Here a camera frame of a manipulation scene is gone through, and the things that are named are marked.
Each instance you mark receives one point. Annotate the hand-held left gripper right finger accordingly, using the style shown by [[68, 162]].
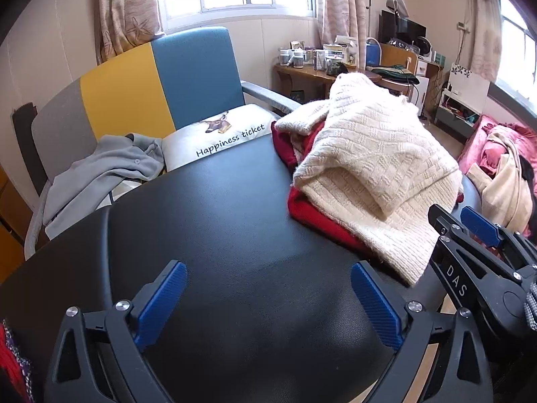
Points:
[[375, 302]]

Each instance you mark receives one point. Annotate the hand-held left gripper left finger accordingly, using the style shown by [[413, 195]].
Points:
[[161, 302]]

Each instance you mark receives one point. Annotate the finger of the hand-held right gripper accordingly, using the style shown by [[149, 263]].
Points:
[[480, 226], [455, 268]]

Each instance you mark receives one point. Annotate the cream knit sweater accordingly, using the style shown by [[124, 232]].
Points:
[[369, 155]]

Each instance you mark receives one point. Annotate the beige garment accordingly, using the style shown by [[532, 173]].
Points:
[[503, 184]]

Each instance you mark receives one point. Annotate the red garment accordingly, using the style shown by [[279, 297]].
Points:
[[319, 218]]

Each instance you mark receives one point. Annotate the grey low cabinet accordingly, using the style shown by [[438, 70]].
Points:
[[453, 119]]

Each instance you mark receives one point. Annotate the grey garment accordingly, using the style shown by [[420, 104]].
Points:
[[84, 176]]

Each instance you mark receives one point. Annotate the red patterned cloth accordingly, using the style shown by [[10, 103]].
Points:
[[10, 365]]

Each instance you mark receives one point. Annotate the orange wooden cabinet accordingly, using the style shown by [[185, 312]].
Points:
[[10, 218]]

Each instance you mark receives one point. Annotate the dark green cloth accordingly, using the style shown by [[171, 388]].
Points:
[[394, 73]]

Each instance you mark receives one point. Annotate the white printed pillow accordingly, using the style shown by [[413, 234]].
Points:
[[218, 134]]

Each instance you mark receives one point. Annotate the narrow window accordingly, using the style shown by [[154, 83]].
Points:
[[518, 50]]

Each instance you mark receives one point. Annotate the black monitor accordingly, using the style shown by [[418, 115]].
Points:
[[407, 29]]

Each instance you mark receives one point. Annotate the black board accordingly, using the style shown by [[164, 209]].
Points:
[[25, 134]]

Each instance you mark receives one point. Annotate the wooden desk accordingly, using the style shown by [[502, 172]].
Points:
[[306, 73]]

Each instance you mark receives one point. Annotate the grey yellow blue armchair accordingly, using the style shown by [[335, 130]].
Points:
[[193, 71]]

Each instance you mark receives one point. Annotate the group of jars and boxes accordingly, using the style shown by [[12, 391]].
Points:
[[319, 56]]

